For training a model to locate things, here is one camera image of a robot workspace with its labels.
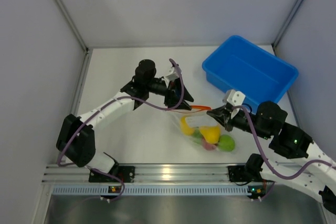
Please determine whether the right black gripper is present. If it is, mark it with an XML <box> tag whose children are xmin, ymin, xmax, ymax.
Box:
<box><xmin>206</xmin><ymin>104</ymin><xmax>271</xmax><ymax>140</ymax></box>

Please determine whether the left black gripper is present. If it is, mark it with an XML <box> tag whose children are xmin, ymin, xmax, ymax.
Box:
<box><xmin>146</xmin><ymin>74</ymin><xmax>194</xmax><ymax>110</ymax></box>

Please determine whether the clear zip top bag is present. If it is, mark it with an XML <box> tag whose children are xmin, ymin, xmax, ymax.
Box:
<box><xmin>169</xmin><ymin>105</ymin><xmax>236</xmax><ymax>153</ymax></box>

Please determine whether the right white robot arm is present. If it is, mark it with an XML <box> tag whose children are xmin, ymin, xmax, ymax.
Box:
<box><xmin>207</xmin><ymin>101</ymin><xmax>335</xmax><ymax>214</ymax></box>

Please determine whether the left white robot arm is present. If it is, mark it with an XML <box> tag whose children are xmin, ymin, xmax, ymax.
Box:
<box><xmin>56</xmin><ymin>59</ymin><xmax>194</xmax><ymax>182</ymax></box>

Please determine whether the green fake lime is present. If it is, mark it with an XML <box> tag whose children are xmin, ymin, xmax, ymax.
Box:
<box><xmin>217</xmin><ymin>135</ymin><xmax>235</xmax><ymax>152</ymax></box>

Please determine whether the green fake lettuce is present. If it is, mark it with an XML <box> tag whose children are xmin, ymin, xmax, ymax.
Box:
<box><xmin>191</xmin><ymin>128</ymin><xmax>203</xmax><ymax>142</ymax></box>

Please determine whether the red fake apple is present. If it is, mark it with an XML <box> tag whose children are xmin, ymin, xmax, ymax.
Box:
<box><xmin>202</xmin><ymin>138</ymin><xmax>217</xmax><ymax>151</ymax></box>

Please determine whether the blue plastic bin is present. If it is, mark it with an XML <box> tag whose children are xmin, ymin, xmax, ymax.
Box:
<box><xmin>202</xmin><ymin>35</ymin><xmax>299</xmax><ymax>111</ymax></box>

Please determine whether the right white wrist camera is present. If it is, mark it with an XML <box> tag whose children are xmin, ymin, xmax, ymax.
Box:
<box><xmin>223</xmin><ymin>89</ymin><xmax>246</xmax><ymax>111</ymax></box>

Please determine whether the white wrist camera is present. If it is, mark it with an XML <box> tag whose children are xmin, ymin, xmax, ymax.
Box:
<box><xmin>223</xmin><ymin>89</ymin><xmax>246</xmax><ymax>111</ymax></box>
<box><xmin>163</xmin><ymin>65</ymin><xmax>181</xmax><ymax>83</ymax></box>

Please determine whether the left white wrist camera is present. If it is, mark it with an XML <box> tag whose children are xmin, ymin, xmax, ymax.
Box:
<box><xmin>163</xmin><ymin>65</ymin><xmax>181</xmax><ymax>83</ymax></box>

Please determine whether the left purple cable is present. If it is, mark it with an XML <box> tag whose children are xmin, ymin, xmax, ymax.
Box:
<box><xmin>56</xmin><ymin>58</ymin><xmax>184</xmax><ymax>167</ymax></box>

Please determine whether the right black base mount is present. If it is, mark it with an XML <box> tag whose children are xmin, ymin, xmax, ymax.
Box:
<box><xmin>228</xmin><ymin>165</ymin><xmax>251</xmax><ymax>186</ymax></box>

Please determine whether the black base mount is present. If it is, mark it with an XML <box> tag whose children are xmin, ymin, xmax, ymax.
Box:
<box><xmin>88</xmin><ymin>165</ymin><xmax>135</xmax><ymax>183</ymax></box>
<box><xmin>228</xmin><ymin>165</ymin><xmax>251</xmax><ymax>186</ymax></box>

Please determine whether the aluminium mounting rail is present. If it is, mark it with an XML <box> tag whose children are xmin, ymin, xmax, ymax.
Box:
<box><xmin>41</xmin><ymin>163</ymin><xmax>289</xmax><ymax>184</ymax></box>

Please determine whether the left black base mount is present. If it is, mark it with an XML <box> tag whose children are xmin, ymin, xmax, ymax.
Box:
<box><xmin>88</xmin><ymin>165</ymin><xmax>135</xmax><ymax>183</ymax></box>

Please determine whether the slotted cable duct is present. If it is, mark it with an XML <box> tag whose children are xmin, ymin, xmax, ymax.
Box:
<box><xmin>52</xmin><ymin>185</ymin><xmax>263</xmax><ymax>196</ymax></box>

